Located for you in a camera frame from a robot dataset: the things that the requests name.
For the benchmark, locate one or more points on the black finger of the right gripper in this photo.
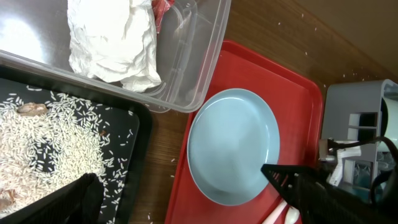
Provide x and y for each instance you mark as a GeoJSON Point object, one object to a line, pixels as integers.
{"type": "Point", "coordinates": [283, 178]}

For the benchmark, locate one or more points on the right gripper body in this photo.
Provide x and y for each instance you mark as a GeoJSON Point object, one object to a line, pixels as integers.
{"type": "Point", "coordinates": [321, 203]}

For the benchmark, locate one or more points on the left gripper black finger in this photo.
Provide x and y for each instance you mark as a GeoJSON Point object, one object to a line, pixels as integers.
{"type": "Point", "coordinates": [77, 202]}

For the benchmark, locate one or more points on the white plastic spoon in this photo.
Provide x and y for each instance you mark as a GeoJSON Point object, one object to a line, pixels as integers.
{"type": "Point", "coordinates": [292, 216]}

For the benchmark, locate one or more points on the white plastic fork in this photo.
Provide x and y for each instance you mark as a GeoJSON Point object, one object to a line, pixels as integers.
{"type": "Point", "coordinates": [275, 213]}

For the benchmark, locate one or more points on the light blue plate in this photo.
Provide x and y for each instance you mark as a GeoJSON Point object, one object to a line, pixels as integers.
{"type": "Point", "coordinates": [232, 136]}

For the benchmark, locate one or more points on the white napkin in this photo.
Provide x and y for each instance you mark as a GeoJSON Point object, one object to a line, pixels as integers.
{"type": "Point", "coordinates": [115, 41]}

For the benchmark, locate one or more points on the green bowl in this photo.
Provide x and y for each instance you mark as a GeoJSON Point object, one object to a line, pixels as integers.
{"type": "Point", "coordinates": [389, 119]}

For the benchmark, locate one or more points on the black waste tray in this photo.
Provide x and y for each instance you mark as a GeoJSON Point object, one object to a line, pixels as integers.
{"type": "Point", "coordinates": [140, 130]}

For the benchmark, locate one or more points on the grey dishwasher rack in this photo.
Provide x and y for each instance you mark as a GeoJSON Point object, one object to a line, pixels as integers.
{"type": "Point", "coordinates": [353, 113]}

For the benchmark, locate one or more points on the food scraps and rice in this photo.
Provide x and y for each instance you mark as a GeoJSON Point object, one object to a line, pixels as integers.
{"type": "Point", "coordinates": [50, 139]}

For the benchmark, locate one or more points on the red plastic tray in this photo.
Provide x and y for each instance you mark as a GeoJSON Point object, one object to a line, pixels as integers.
{"type": "Point", "coordinates": [297, 104]}

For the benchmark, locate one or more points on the clear plastic bin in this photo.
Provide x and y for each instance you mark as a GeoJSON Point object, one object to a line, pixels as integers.
{"type": "Point", "coordinates": [35, 40]}

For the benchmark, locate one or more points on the red wrapper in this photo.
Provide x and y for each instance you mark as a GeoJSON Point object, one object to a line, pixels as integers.
{"type": "Point", "coordinates": [160, 7]}

